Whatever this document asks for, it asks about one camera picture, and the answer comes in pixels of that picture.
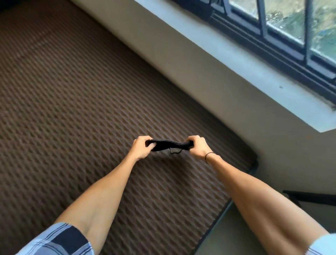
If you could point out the person's right thumb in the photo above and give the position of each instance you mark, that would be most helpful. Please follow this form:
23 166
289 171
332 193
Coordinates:
190 148

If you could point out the person's right forearm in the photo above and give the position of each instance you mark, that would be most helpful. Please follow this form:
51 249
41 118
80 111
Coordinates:
259 202

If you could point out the plaid shirt sleeve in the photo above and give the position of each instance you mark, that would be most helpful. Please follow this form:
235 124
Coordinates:
56 241

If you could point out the person's left forearm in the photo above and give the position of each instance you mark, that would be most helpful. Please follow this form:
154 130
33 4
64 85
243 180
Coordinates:
105 194

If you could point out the person's left thumb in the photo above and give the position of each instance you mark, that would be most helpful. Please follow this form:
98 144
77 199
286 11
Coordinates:
151 146

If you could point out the brown quilted mattress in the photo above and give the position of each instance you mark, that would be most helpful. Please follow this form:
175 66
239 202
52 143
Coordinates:
91 118

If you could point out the grey window sill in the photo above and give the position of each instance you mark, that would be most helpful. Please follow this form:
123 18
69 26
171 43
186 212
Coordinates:
236 68

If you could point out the black barred window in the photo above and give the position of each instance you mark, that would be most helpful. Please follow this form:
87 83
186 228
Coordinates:
275 31

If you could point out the person's right hand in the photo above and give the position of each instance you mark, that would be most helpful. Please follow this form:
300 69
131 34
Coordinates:
200 149

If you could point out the black wrist band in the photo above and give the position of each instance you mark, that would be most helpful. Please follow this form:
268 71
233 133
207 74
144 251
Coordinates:
208 155

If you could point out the black cloth face mask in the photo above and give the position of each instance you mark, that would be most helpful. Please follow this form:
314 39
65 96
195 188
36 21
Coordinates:
168 145

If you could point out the person's left hand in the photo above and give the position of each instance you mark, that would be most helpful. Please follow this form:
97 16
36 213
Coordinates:
139 150

